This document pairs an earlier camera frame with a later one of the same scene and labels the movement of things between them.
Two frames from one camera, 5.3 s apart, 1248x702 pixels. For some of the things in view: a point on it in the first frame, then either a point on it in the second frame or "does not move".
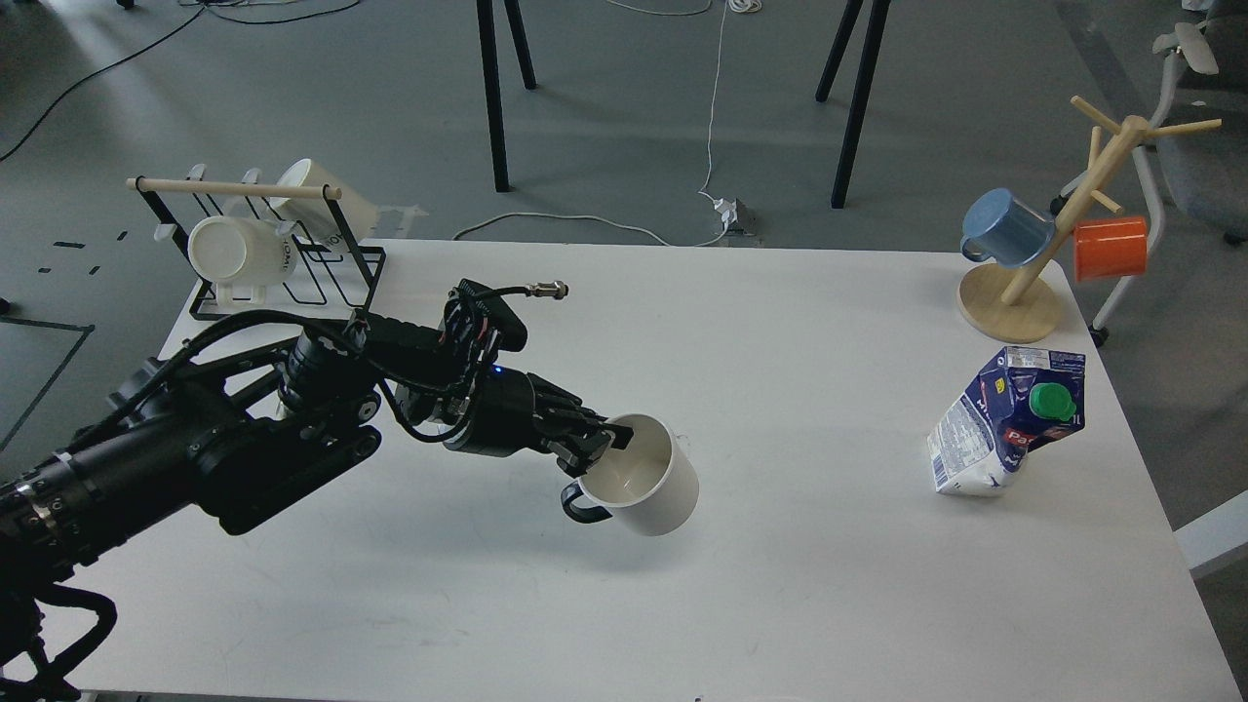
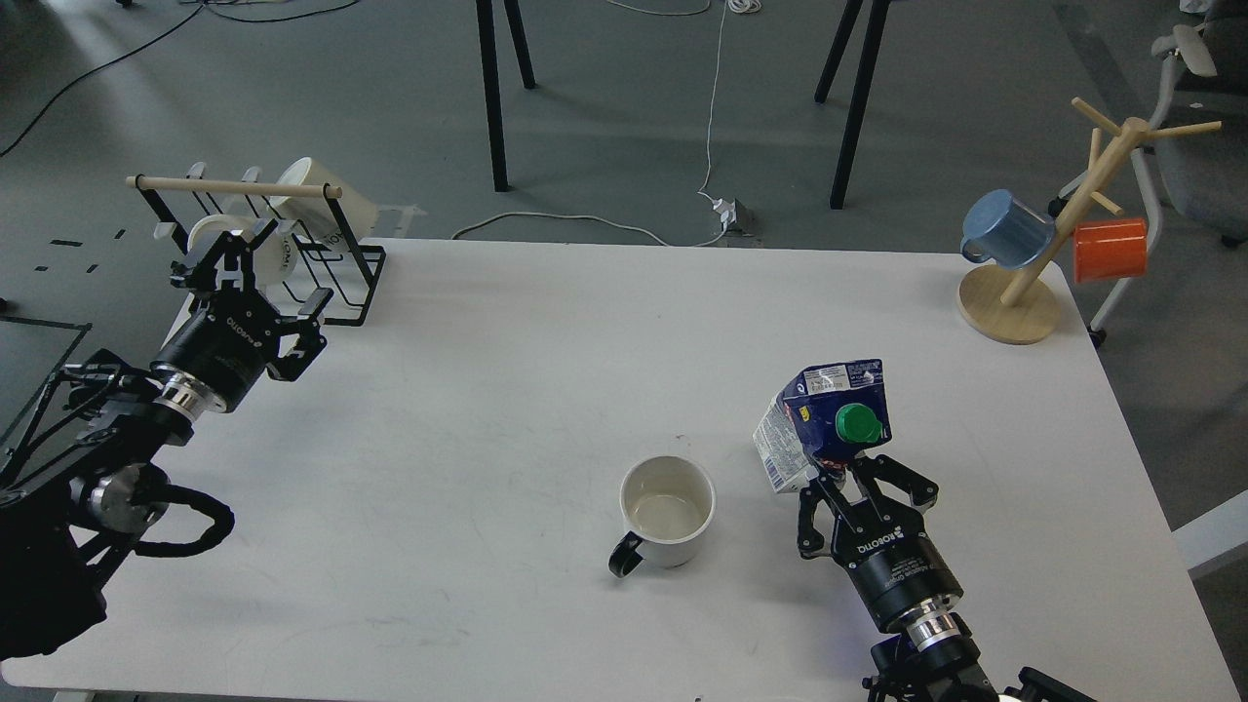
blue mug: x=1013 y=233 does not move
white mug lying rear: x=353 y=216 does not move
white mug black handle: x=651 y=487 to x=668 y=502
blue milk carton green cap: x=1021 y=398 to x=824 y=415
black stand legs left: x=488 y=45 does not move
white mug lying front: x=241 y=255 does not move
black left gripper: x=503 y=423 to x=229 y=339
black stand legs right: x=875 y=36 does not move
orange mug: x=1110 y=248 does not move
